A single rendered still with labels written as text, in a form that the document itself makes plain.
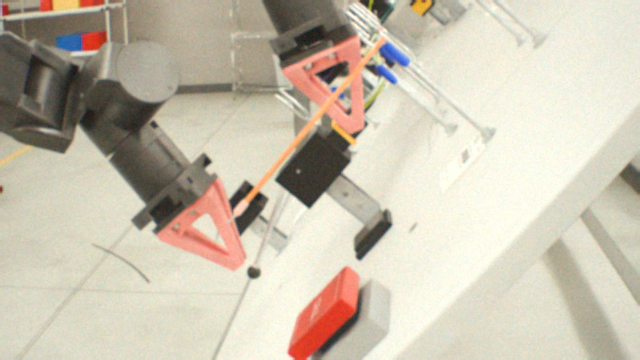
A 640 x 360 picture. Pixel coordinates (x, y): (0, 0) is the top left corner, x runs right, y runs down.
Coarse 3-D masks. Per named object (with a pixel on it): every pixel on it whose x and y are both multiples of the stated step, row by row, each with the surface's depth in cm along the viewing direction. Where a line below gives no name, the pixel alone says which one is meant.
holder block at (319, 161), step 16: (320, 128) 64; (304, 144) 62; (320, 144) 62; (288, 160) 65; (304, 160) 62; (320, 160) 62; (336, 160) 62; (288, 176) 63; (304, 176) 63; (320, 176) 62; (336, 176) 62; (288, 192) 63; (304, 192) 63; (320, 192) 63
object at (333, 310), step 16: (352, 272) 44; (336, 288) 42; (352, 288) 42; (320, 304) 43; (336, 304) 40; (352, 304) 40; (304, 320) 43; (320, 320) 41; (336, 320) 41; (352, 320) 42; (304, 336) 41; (320, 336) 41; (336, 336) 42; (288, 352) 41; (304, 352) 41
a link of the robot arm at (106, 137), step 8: (88, 112) 61; (96, 112) 61; (80, 120) 62; (88, 120) 62; (96, 120) 62; (104, 120) 62; (80, 128) 63; (88, 128) 62; (96, 128) 62; (104, 128) 62; (112, 128) 62; (88, 136) 63; (96, 136) 62; (104, 136) 62; (112, 136) 62; (120, 136) 62; (96, 144) 63; (104, 144) 62; (112, 144) 62; (104, 152) 63; (112, 152) 65
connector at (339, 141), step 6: (348, 108) 64; (348, 114) 62; (366, 120) 64; (366, 126) 62; (330, 132) 62; (336, 132) 62; (354, 132) 62; (360, 132) 62; (330, 138) 62; (336, 138) 62; (342, 138) 62; (354, 138) 62; (336, 144) 62; (342, 144) 62; (348, 144) 62; (342, 150) 62
